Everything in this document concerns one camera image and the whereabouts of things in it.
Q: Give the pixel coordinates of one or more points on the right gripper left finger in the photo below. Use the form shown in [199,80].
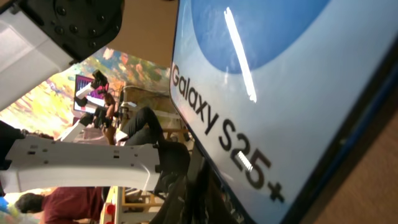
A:
[176,209]

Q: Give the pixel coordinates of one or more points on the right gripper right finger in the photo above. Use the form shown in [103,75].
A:
[215,205]

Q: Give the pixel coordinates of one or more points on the blue Galaxy smartphone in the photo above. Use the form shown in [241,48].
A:
[283,97]

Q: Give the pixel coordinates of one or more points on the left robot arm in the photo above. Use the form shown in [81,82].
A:
[45,45]

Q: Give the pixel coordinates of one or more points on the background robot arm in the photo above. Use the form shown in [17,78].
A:
[87,128]

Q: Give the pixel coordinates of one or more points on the person in maroon shirt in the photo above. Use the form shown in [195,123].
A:
[65,205]

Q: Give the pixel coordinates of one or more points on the background monitor screen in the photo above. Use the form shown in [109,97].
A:
[86,98]

